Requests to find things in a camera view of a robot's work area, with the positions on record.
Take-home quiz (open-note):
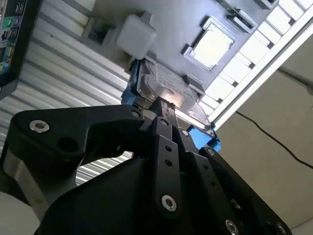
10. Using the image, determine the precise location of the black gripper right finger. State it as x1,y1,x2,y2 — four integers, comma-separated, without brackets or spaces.
172,126,293,235

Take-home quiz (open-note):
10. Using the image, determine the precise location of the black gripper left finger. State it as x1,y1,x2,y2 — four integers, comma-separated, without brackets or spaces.
4,96,183,220

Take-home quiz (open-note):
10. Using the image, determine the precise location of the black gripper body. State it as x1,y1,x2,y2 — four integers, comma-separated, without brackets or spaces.
34,156,222,235

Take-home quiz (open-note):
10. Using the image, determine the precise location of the hard disk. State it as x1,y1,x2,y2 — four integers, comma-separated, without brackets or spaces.
121,60,222,153

